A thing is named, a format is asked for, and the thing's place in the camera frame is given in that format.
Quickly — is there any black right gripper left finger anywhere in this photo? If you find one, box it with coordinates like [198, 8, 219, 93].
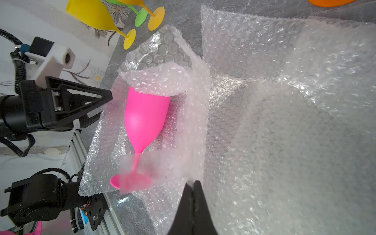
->
[167, 183, 194, 235]

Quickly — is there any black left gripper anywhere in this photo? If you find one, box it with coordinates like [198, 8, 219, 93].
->
[1, 76, 113, 138]

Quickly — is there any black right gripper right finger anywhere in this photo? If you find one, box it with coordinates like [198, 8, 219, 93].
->
[193, 181, 218, 235]

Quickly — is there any pink glass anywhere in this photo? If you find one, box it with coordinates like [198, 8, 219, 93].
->
[110, 87, 171, 193]

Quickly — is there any yellow glass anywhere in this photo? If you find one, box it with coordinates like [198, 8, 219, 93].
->
[66, 0, 136, 50]

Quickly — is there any clear bubble wrap sheet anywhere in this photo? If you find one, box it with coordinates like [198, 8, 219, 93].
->
[79, 25, 211, 235]
[201, 6, 376, 235]

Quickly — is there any green plastic wine glass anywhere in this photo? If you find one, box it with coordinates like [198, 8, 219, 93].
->
[102, 0, 148, 27]

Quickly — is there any orange glass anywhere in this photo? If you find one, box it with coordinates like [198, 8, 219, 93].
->
[308, 0, 356, 8]

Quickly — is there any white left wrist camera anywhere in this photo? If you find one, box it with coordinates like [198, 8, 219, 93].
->
[25, 37, 75, 88]

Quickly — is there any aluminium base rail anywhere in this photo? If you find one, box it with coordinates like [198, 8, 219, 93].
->
[58, 129, 127, 235]

